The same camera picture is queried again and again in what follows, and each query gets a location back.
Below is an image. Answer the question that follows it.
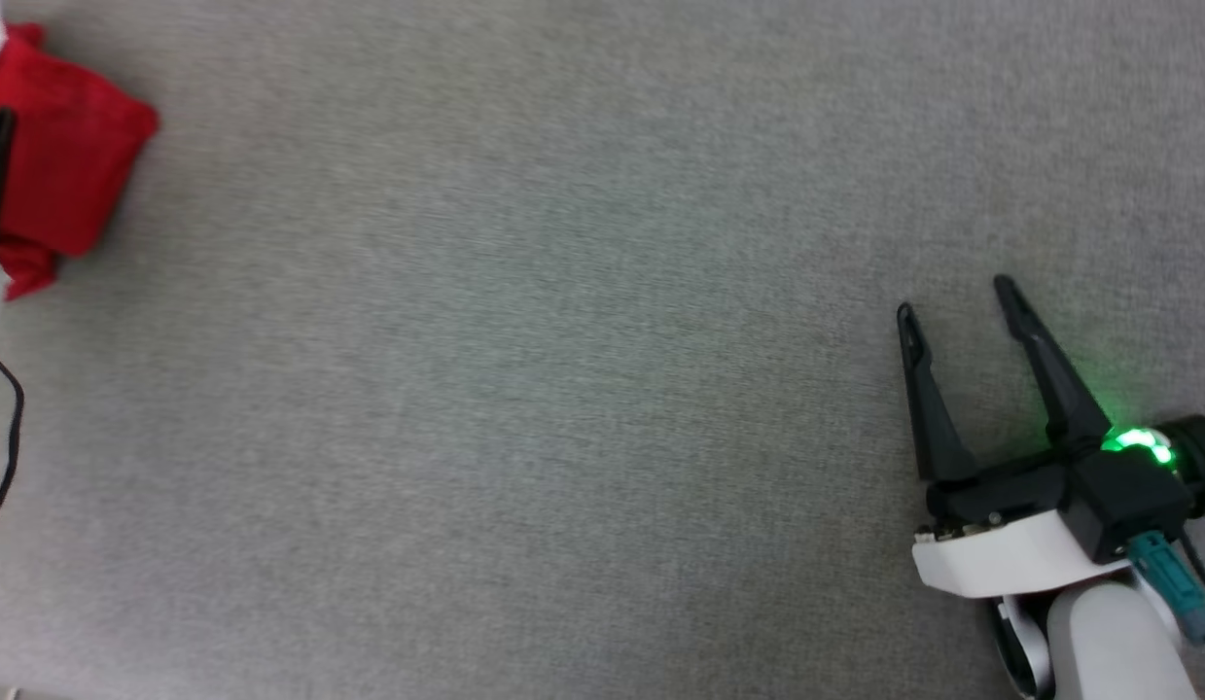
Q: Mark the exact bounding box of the right camera cable teal plug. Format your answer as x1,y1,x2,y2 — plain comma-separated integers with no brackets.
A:
1124,531,1205,655

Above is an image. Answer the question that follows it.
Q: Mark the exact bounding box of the red and white jersey shirt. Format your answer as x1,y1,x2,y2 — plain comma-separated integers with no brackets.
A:
0,0,160,322

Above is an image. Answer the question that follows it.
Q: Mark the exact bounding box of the camera cable teal plug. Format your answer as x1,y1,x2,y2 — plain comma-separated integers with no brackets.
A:
0,344,27,543
1124,531,1205,655

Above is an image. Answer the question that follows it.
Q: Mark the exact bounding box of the grey fabric sofa cushion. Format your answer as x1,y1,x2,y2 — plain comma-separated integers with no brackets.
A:
0,0,1205,700

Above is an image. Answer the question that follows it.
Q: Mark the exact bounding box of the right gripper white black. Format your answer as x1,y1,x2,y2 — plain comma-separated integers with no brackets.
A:
896,274,1138,598

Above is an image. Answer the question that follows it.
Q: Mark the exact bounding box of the left camera cable teal plug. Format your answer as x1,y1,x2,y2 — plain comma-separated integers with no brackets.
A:
0,344,27,543

